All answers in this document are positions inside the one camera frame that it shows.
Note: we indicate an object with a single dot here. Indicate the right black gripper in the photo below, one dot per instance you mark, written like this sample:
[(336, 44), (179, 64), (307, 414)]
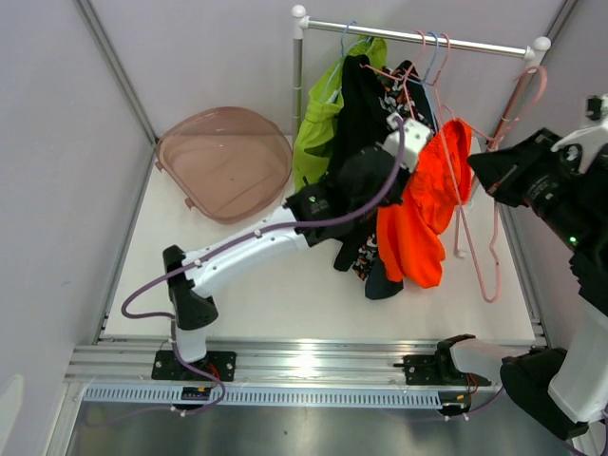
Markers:
[(500, 170)]

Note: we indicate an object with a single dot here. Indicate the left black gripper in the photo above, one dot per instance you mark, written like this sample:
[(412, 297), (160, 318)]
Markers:
[(404, 177)]

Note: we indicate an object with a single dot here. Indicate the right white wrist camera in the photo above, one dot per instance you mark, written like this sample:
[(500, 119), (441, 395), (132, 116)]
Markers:
[(592, 134)]

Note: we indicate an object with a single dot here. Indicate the lime green shorts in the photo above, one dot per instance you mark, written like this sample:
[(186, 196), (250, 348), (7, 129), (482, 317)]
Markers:
[(313, 146)]

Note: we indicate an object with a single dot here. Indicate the pink hanger with navy shorts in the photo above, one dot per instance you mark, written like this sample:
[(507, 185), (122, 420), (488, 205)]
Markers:
[(432, 89)]

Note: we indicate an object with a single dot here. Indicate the grey slotted cable duct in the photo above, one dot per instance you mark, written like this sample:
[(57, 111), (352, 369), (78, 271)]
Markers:
[(258, 396)]

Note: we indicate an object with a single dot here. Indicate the pink hanger of orange shorts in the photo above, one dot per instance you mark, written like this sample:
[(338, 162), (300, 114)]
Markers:
[(481, 269)]

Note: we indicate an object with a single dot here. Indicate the orange shorts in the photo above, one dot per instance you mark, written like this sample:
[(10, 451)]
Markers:
[(408, 234)]

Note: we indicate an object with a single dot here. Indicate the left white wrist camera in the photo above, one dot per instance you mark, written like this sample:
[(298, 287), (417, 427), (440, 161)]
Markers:
[(415, 136)]

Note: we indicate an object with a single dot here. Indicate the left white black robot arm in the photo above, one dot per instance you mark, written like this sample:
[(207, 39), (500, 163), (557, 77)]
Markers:
[(335, 207)]

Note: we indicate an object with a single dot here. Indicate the white metal clothes rack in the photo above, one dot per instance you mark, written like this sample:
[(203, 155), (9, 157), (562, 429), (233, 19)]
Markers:
[(302, 21)]

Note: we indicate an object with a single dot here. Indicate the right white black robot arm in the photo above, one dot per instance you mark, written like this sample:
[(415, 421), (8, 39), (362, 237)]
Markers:
[(563, 389)]

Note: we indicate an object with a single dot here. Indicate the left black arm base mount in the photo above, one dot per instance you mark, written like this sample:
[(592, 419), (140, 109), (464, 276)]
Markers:
[(221, 364)]

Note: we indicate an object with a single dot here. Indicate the camouflage patterned shorts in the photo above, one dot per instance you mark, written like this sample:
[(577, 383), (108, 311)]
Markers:
[(419, 101)]

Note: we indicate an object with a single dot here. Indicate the aluminium extrusion rail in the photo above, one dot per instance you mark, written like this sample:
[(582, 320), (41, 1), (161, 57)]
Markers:
[(300, 362)]

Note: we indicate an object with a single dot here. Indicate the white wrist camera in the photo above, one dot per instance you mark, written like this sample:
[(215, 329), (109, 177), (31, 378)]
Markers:
[(592, 134), (415, 136)]

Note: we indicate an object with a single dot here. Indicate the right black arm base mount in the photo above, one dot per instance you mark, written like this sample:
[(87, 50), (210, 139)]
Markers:
[(438, 369)]

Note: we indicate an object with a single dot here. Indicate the black shorts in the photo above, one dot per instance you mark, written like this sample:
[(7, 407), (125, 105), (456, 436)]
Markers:
[(368, 100)]

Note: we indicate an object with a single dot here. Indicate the translucent pink plastic basket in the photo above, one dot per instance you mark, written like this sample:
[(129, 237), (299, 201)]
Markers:
[(230, 162)]

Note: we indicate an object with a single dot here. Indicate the light blue hanger left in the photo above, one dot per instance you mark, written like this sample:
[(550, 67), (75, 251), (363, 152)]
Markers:
[(344, 47)]

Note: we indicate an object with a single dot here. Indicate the dark navy shorts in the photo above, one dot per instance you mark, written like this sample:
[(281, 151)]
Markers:
[(380, 285)]

